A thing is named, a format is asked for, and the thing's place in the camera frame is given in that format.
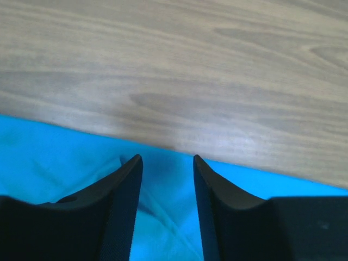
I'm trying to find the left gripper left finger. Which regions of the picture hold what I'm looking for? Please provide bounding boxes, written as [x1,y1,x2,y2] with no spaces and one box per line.
[1,155,143,260]

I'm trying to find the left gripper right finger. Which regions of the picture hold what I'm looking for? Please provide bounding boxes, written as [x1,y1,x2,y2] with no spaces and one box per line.
[193,155,347,260]

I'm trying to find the teal t shirt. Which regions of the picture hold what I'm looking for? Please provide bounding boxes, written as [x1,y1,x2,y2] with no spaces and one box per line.
[1,116,347,260]

